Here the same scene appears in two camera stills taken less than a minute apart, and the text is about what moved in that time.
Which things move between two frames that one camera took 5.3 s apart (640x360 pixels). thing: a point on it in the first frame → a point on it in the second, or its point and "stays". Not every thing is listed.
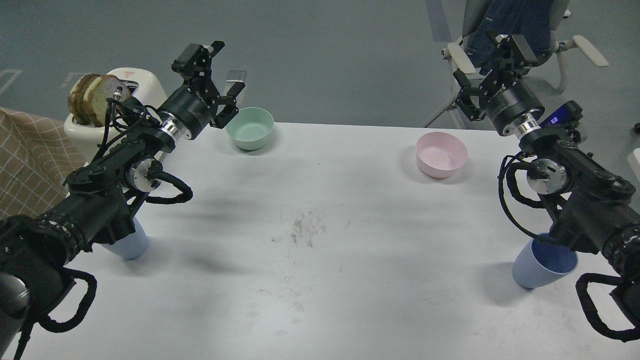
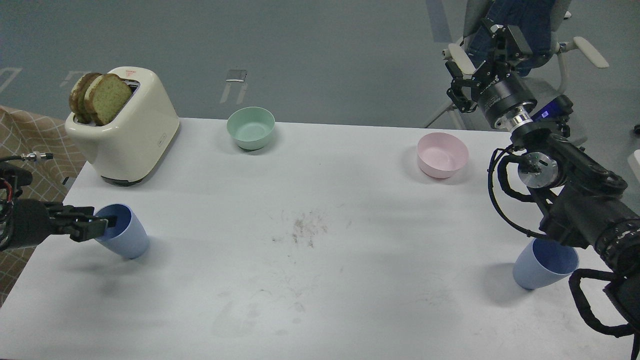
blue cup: [541, 262] stays
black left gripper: [192, 107] → [29, 223]
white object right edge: [634, 160] stays
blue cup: [131, 246] stays
